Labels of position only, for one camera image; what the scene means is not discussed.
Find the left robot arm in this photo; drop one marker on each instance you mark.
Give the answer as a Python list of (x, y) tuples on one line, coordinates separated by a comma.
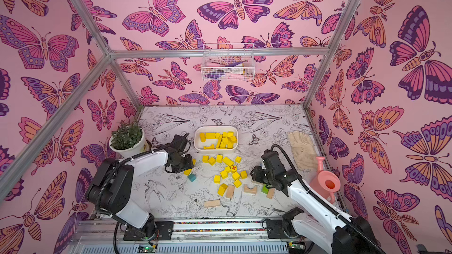
[(111, 187)]

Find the beige work glove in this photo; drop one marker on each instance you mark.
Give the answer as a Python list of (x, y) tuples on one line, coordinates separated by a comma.
[(303, 151)]

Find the teal block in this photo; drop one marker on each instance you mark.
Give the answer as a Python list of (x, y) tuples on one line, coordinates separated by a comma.
[(192, 177)]

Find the natural wood arch block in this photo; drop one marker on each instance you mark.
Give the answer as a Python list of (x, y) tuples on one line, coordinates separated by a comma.
[(250, 190)]

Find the white plastic bin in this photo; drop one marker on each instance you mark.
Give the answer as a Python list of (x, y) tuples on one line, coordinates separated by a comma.
[(226, 141)]

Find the pink watering can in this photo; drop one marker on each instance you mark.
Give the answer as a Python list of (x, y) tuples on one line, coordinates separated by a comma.
[(325, 183)]

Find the yellow cylinder block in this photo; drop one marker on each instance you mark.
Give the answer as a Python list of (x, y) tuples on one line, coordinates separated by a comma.
[(202, 137)]

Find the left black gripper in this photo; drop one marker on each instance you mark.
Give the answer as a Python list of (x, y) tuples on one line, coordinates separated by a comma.
[(189, 166)]

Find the long natural wood block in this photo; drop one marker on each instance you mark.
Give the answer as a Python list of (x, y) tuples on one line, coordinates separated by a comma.
[(212, 204)]

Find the natural wood block upright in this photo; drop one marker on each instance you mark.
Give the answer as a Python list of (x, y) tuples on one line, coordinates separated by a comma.
[(230, 191)]

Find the potted green plant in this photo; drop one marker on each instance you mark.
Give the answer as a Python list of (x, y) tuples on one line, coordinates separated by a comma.
[(129, 140)]

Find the long yellow block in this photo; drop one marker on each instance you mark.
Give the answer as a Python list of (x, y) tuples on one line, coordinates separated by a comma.
[(188, 171)]

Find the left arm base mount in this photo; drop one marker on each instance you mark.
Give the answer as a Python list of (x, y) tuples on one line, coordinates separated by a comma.
[(152, 230)]

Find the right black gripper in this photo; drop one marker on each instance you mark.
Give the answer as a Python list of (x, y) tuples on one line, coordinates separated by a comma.
[(259, 175)]

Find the green rectangular block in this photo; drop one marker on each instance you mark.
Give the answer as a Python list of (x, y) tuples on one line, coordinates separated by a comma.
[(265, 190)]

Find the wire basket on wall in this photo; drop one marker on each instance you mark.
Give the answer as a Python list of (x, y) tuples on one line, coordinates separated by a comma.
[(228, 61)]

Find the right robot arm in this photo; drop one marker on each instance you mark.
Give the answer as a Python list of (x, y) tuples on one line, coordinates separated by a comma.
[(334, 231)]

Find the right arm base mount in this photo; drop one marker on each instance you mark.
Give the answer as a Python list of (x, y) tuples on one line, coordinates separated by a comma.
[(280, 229)]

